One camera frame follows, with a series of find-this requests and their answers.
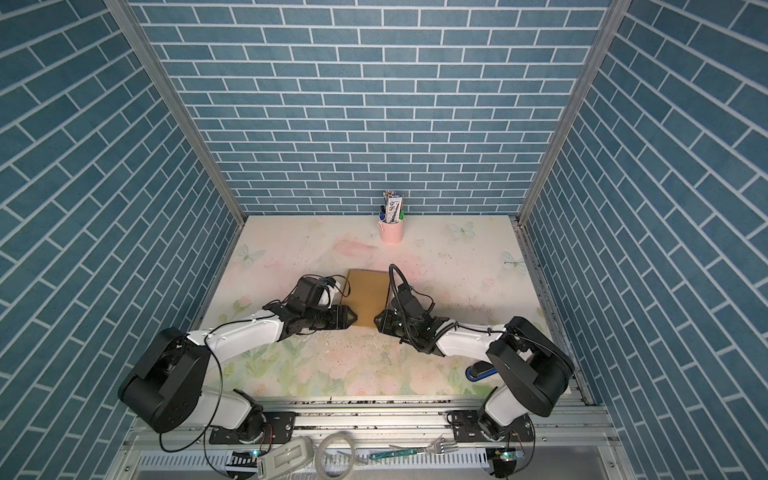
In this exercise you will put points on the brown cardboard paper box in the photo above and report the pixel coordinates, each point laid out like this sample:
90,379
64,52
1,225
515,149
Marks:
368,297

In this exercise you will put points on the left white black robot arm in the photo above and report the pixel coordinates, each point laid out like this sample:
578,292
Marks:
166,388

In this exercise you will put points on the aluminium frame rail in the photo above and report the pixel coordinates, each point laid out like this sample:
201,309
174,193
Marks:
576,441

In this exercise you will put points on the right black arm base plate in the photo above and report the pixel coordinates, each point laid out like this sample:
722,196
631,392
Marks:
469,426

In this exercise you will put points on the green handled tool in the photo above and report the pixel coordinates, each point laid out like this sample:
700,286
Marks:
396,453

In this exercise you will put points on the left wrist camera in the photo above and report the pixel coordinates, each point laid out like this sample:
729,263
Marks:
328,291

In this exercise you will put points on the floral table mat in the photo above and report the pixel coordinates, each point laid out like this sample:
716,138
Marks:
469,268

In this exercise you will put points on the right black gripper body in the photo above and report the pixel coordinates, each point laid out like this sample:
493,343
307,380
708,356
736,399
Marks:
392,325

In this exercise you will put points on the white plastic device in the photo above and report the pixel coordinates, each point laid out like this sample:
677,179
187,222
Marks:
288,458

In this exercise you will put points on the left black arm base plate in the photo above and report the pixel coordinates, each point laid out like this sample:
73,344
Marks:
258,429

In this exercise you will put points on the blue black stapler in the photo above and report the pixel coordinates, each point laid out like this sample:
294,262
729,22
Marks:
479,371

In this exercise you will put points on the pink pen holder cup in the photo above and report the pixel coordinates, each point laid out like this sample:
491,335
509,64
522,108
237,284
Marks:
391,233

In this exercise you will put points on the silver fork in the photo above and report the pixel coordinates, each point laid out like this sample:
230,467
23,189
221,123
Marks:
439,446

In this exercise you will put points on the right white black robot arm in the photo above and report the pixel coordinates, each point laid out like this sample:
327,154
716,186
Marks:
535,371

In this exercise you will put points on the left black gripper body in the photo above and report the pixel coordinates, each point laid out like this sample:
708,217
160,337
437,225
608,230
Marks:
330,318

